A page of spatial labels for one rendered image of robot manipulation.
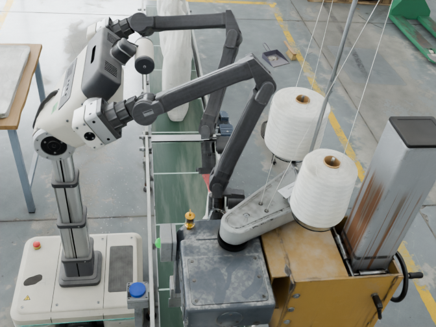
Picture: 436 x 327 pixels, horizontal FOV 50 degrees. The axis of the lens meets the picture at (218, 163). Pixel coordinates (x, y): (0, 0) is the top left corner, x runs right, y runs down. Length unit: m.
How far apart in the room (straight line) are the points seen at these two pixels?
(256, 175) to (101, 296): 1.59
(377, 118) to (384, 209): 3.32
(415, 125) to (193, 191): 1.84
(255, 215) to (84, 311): 1.39
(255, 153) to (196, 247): 2.49
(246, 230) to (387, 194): 0.38
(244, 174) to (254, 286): 2.33
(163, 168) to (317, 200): 1.95
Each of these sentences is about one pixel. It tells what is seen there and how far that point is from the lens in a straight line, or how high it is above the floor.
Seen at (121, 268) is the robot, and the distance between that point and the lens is 2.61.
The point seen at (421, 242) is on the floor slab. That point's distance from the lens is 3.52.
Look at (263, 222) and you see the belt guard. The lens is 1.30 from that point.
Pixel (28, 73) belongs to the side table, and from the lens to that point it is 3.24.
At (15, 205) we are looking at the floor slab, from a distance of 3.39.
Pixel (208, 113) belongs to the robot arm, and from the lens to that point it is 1.86.
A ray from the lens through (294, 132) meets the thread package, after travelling 1.27.
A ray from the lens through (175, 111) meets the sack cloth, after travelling 3.34.
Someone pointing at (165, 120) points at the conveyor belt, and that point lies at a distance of 3.36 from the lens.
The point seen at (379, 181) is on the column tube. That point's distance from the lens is 1.24.
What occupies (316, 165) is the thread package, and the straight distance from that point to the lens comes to 1.10.
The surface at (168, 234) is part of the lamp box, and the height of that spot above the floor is 1.33.
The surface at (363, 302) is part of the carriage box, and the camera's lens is 1.49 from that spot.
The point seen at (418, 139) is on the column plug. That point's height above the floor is 1.76.
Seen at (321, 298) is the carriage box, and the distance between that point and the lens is 1.40.
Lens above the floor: 2.37
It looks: 41 degrees down
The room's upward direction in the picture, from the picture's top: 7 degrees clockwise
